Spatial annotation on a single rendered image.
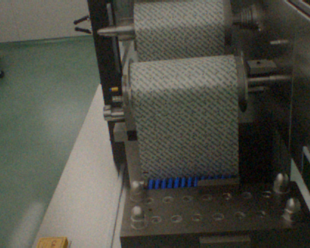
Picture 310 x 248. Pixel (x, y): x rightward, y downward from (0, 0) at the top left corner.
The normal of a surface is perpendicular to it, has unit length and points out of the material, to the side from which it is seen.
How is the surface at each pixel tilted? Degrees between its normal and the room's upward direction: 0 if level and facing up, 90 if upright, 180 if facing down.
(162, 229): 0
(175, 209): 0
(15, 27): 90
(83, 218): 0
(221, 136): 90
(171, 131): 90
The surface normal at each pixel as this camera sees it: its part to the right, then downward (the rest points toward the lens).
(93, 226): -0.10, -0.89
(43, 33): -0.04, 0.44
